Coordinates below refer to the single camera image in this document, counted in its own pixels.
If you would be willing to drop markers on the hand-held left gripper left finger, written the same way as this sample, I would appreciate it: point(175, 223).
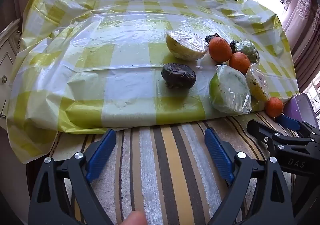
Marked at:
point(101, 155)

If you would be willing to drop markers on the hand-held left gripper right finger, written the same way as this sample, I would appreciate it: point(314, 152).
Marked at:
point(217, 150)

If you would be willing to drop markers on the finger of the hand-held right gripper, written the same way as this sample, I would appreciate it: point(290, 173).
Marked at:
point(287, 122)
point(260, 131)

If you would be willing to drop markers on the orange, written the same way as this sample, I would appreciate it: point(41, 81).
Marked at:
point(274, 107)
point(220, 50)
point(239, 63)

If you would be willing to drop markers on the yellow fruit half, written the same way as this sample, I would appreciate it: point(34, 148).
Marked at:
point(258, 83)

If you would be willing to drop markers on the large green melon half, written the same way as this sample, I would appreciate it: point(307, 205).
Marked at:
point(230, 90)

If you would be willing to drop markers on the small green fruit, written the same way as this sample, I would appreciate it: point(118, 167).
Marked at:
point(247, 51)

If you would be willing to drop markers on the dark wrinkled fruit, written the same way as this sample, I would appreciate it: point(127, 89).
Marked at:
point(178, 76)

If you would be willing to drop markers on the dark mangosteen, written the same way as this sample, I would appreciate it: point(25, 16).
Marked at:
point(209, 38)
point(233, 45)

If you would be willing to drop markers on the yellow pomelo half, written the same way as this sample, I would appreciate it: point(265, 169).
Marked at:
point(185, 45)

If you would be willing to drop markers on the person's left hand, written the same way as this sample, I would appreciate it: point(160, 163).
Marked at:
point(135, 218)

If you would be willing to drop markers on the purple and white box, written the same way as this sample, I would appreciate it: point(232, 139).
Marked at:
point(297, 107)

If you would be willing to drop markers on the striped towel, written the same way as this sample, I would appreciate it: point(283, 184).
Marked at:
point(160, 165)

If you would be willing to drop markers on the yellow checked plastic tablecloth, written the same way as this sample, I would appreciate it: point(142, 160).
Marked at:
point(112, 65)

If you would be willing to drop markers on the cream cabinet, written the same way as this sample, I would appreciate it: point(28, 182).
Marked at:
point(10, 60)

